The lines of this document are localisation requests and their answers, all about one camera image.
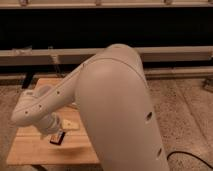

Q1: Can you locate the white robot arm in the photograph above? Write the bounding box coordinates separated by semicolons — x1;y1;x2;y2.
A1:
11;44;169;171

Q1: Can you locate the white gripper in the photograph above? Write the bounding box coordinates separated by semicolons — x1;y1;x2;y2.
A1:
37;113;61;139

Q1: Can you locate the black cable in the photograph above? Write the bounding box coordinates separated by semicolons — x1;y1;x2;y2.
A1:
166;150;213;171

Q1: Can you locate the wooden table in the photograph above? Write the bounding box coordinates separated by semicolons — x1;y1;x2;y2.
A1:
5;77;101;167

